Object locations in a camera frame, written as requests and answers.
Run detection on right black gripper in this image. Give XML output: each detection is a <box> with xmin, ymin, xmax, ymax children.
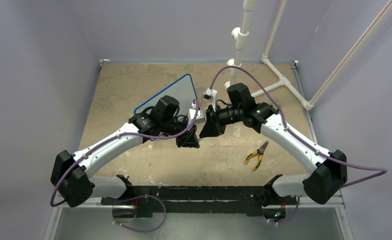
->
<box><xmin>199</xmin><ymin>103</ymin><xmax>243</xmax><ymax>139</ymax></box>

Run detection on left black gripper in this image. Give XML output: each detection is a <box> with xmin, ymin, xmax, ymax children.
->
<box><xmin>161</xmin><ymin>116</ymin><xmax>200</xmax><ymax>148</ymax></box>

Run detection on blue framed whiteboard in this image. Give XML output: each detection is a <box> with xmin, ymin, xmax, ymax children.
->
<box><xmin>133</xmin><ymin>73</ymin><xmax>198</xmax><ymax>115</ymax></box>

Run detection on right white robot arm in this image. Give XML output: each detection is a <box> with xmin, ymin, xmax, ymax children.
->
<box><xmin>199</xmin><ymin>83</ymin><xmax>347</xmax><ymax>205</ymax></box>

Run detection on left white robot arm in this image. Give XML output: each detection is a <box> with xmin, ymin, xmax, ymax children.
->
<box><xmin>49</xmin><ymin>95</ymin><xmax>200</xmax><ymax>207</ymax></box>

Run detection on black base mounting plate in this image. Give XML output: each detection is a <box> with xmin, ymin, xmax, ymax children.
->
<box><xmin>101</xmin><ymin>185</ymin><xmax>297</xmax><ymax>218</ymax></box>

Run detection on white pipe with red stripe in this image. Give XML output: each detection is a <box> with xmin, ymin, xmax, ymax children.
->
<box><xmin>306</xmin><ymin>0</ymin><xmax>392</xmax><ymax>110</ymax></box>

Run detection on white PVC pipe stand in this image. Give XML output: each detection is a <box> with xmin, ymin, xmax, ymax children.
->
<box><xmin>224</xmin><ymin>0</ymin><xmax>315</xmax><ymax>112</ymax></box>

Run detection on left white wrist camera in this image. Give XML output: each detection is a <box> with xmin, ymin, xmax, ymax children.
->
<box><xmin>187</xmin><ymin>99</ymin><xmax>206</xmax><ymax>125</ymax></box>

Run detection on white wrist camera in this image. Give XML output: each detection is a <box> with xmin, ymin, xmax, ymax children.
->
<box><xmin>187</xmin><ymin>99</ymin><xmax>206</xmax><ymax>125</ymax></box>
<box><xmin>202</xmin><ymin>88</ymin><xmax>218</xmax><ymax>112</ymax></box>

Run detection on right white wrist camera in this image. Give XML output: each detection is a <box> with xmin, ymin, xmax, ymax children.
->
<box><xmin>202</xmin><ymin>88</ymin><xmax>218</xmax><ymax>112</ymax></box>

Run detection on yellow handled pliers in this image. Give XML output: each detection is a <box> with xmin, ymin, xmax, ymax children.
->
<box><xmin>244</xmin><ymin>140</ymin><xmax>269</xmax><ymax>171</ymax></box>

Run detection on aluminium rail frame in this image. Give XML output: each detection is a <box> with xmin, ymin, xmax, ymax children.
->
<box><xmin>43</xmin><ymin>59</ymin><xmax>354</xmax><ymax>240</ymax></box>

